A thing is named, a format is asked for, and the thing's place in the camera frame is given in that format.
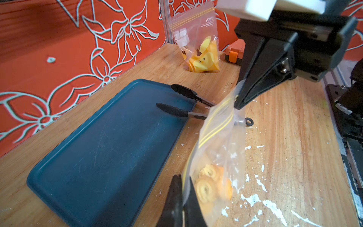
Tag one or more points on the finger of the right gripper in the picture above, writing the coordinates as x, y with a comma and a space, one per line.
267, 63

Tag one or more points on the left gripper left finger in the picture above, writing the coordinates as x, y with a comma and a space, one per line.
171, 215

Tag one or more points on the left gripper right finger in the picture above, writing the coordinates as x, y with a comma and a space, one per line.
192, 211

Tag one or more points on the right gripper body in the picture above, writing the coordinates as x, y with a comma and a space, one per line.
322, 39

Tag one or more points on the clear bag with yellow toys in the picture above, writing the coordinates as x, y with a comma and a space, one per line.
221, 142

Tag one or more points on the black metal tongs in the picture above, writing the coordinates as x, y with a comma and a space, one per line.
182, 113

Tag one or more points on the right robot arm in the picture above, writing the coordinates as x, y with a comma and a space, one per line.
262, 10

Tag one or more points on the round swirl cookie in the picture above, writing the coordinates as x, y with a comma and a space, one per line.
206, 189

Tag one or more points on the orange tool case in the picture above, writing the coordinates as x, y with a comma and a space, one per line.
234, 53

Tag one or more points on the round tan cookie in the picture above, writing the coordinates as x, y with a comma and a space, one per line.
213, 171

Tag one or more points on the blue plastic tray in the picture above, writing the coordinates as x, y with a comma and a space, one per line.
102, 174

